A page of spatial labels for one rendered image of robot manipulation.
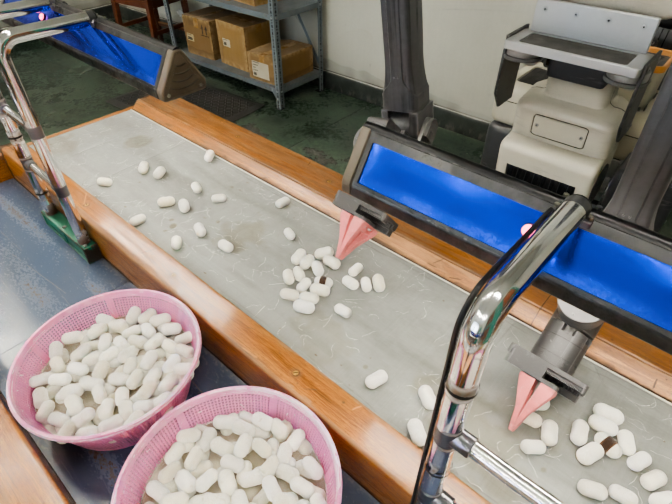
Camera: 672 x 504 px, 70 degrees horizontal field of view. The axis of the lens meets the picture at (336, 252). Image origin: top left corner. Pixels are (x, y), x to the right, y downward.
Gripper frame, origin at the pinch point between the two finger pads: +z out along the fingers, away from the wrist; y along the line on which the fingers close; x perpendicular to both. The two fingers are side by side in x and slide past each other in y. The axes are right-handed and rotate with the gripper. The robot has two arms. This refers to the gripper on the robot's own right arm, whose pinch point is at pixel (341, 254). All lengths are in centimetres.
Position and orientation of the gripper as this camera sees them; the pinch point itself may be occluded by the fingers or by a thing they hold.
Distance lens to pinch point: 80.6
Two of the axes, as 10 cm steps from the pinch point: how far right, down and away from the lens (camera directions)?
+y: 7.5, 4.5, -5.0
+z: -5.1, 8.6, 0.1
